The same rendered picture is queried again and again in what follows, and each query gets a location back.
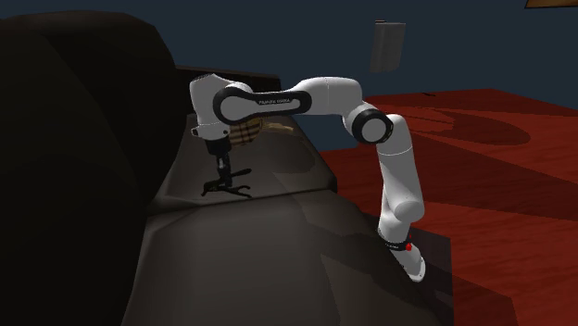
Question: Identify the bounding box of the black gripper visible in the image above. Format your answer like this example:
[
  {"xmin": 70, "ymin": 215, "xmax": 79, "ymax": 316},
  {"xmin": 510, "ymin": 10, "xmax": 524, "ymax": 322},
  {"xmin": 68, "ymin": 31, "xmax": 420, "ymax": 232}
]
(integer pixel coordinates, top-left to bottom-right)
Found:
[{"xmin": 200, "ymin": 137, "xmax": 253, "ymax": 200}]

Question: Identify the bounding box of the tan plaid rounded object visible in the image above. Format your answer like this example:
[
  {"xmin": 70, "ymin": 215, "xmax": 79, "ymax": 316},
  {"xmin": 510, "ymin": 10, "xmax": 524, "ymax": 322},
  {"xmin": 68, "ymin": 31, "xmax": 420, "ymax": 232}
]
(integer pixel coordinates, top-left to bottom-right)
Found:
[{"xmin": 227, "ymin": 117, "xmax": 295, "ymax": 148}]

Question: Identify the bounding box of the dark brown sofa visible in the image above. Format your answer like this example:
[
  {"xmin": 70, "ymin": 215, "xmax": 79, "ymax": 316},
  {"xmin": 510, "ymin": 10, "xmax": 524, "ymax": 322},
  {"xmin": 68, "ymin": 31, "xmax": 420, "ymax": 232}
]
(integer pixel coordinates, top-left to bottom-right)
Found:
[{"xmin": 0, "ymin": 10, "xmax": 453, "ymax": 326}]

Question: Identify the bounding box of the dark robot stand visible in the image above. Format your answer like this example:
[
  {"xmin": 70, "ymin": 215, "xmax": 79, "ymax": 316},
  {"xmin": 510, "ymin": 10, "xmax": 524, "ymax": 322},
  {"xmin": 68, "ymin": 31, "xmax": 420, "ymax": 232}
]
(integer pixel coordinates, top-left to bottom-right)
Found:
[{"xmin": 360, "ymin": 211, "xmax": 454, "ymax": 326}]

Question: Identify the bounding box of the grey wall panel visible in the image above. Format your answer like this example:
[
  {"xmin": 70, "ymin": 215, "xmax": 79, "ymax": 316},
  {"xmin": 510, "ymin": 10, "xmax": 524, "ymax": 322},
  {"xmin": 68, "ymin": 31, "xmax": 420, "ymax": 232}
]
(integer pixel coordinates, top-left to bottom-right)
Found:
[{"xmin": 370, "ymin": 19, "xmax": 407, "ymax": 74}]

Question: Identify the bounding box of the tan wall picture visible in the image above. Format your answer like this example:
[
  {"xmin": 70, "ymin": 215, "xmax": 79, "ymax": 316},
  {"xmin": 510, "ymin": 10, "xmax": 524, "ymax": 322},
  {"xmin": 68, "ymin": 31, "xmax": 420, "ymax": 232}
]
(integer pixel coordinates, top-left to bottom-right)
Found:
[{"xmin": 523, "ymin": 0, "xmax": 578, "ymax": 9}]

